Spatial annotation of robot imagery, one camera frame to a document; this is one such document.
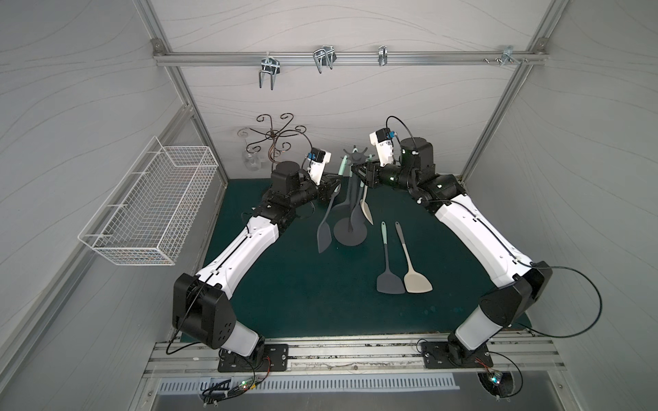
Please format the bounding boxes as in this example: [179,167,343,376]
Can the white wire basket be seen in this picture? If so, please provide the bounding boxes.
[78,136,219,266]

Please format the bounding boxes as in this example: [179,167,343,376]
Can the grey utensil mint handle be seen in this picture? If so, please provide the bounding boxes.
[338,155,349,177]

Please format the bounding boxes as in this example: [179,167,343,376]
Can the grey slotted turner mint handle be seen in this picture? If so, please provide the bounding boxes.
[316,184,342,253]

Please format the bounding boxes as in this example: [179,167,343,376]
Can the glass on mug tree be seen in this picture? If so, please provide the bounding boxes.
[236,128,262,171]

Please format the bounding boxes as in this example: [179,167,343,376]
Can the beige spatula grey handle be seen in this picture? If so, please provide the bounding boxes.
[395,221,433,294]

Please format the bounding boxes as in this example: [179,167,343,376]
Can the copper spiral mug tree stand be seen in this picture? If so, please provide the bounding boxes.
[248,112,313,171]

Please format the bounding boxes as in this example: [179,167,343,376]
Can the aluminium rail with hooks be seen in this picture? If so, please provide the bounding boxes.
[150,38,548,90]

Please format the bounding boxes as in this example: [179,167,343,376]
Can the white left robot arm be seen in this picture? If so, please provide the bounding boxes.
[172,161,342,357]

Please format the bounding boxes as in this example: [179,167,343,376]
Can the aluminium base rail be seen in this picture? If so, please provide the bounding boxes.
[143,332,566,378]

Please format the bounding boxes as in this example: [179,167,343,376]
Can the grey spatula mint handle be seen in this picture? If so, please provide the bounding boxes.
[376,222,406,295]

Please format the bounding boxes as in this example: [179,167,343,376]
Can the beige spoon mint handle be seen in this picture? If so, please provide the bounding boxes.
[360,186,374,225]

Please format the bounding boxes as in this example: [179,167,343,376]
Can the grey utensil rack stand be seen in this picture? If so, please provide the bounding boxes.
[333,171,368,247]

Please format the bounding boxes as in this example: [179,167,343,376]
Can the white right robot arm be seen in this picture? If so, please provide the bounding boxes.
[351,128,553,363]

